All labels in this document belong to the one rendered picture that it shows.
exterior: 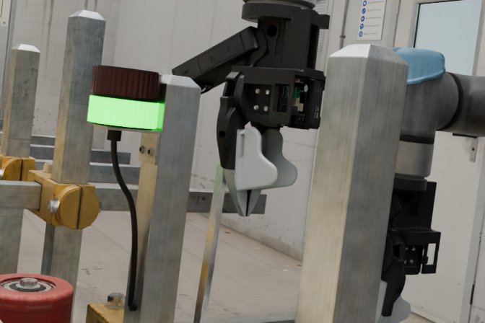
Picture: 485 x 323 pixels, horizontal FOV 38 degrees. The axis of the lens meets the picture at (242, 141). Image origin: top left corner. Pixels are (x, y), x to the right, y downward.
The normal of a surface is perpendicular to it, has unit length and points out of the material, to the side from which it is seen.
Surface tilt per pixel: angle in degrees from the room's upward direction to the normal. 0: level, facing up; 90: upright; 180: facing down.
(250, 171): 93
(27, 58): 90
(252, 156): 93
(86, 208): 90
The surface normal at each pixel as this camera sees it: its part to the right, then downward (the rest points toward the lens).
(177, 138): 0.54, 0.11
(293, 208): -0.88, -0.08
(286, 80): -0.60, -0.03
